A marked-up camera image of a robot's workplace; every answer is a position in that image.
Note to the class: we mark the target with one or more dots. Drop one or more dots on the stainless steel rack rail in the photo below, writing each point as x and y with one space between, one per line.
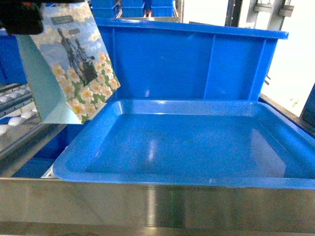
219 208

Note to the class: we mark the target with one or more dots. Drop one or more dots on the flower gift bag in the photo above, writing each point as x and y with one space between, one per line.
67 65

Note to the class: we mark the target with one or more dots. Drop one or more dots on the large blue plastic crate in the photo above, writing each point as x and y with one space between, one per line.
165 60

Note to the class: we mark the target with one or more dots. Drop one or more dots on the blue crate at left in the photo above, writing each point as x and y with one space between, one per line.
11 68

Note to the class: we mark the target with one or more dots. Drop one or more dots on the roller conveyor track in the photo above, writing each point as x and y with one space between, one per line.
18 115

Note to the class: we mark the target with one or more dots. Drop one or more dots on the blue plastic tray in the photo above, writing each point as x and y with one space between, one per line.
234 144

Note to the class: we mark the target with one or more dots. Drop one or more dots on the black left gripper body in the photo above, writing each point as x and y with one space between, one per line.
24 17

